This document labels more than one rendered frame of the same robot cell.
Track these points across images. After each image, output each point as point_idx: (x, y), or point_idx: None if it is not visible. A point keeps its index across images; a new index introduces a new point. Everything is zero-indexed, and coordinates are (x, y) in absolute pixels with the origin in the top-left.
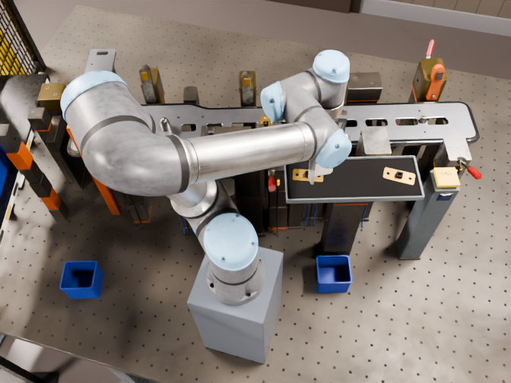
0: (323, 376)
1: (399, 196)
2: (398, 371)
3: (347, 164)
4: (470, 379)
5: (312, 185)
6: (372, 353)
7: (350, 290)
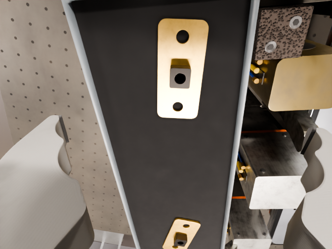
0: (38, 50)
1: (134, 234)
2: (67, 115)
3: (215, 168)
4: (77, 159)
5: (145, 86)
6: (75, 97)
7: None
